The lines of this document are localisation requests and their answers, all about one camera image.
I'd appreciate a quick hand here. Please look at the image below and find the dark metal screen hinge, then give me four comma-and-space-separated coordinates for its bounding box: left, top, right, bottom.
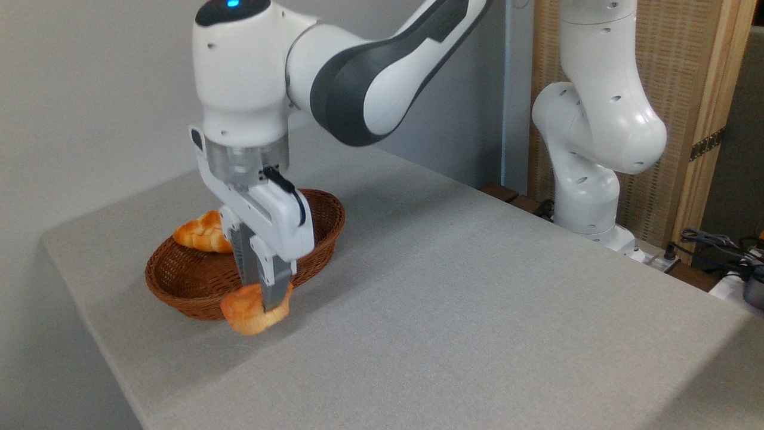
689, 128, 725, 162

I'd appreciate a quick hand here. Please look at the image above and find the bundle of dark cables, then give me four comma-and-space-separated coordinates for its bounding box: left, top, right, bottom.
679, 228, 764, 277

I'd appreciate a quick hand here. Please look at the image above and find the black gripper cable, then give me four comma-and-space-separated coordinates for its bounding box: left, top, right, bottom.
262, 165, 307, 227

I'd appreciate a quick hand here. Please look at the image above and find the grey tablecloth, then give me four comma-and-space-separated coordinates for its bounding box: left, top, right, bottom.
41, 125, 764, 430

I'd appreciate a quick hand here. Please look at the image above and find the brown wicker oval basket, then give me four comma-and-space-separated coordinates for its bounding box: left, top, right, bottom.
145, 189, 346, 321

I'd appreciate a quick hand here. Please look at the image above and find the wood-framed bamboo screen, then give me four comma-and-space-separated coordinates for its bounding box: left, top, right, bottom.
528, 0, 759, 265

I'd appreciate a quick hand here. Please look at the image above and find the braided golden bread loaf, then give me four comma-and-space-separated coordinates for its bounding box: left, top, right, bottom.
172, 210, 235, 255

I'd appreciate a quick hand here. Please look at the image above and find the round orange bread bun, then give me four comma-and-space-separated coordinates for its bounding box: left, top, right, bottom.
220, 282, 294, 337

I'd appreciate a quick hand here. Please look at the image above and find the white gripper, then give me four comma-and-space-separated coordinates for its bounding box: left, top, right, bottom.
189, 125, 316, 312

